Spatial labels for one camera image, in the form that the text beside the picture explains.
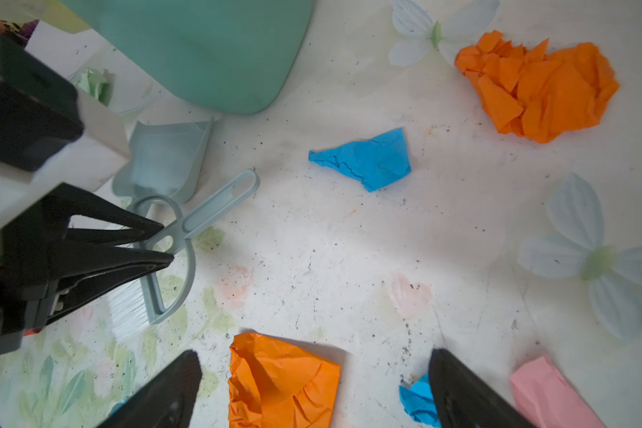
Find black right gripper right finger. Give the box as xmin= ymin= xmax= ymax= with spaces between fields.
xmin=428 ymin=349 xmax=534 ymax=428

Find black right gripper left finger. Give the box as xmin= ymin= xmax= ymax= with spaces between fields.
xmin=98 ymin=350 xmax=203 ymax=428

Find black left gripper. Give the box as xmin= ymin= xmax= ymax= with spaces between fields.
xmin=0 ymin=184 xmax=174 ymax=357

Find grey-green hand brush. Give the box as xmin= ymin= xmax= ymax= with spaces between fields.
xmin=106 ymin=169 xmax=260 ymax=343

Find grey-green plastic dustpan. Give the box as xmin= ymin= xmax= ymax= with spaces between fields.
xmin=112 ymin=119 xmax=214 ymax=204

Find light green paper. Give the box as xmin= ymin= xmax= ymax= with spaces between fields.
xmin=73 ymin=68 xmax=110 ymax=103

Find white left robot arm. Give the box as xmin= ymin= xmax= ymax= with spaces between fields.
xmin=0 ymin=90 xmax=173 ymax=357

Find small blue crumpled paper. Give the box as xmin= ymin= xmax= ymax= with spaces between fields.
xmin=399 ymin=374 xmax=442 ymax=428

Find pink crumpled paper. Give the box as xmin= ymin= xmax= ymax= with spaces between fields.
xmin=510 ymin=356 xmax=606 ymax=428

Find orange folded paper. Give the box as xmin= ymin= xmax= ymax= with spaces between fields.
xmin=228 ymin=333 xmax=342 ymax=427

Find large orange crumpled paper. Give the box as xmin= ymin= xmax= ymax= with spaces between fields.
xmin=455 ymin=30 xmax=620 ymax=144

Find green plastic trash bin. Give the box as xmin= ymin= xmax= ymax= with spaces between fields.
xmin=66 ymin=0 xmax=314 ymax=114

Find blue crumpled paper middle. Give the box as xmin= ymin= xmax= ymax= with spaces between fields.
xmin=308 ymin=128 xmax=412 ymax=193

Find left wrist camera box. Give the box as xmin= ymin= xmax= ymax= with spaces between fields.
xmin=0 ymin=34 xmax=84 ymax=172

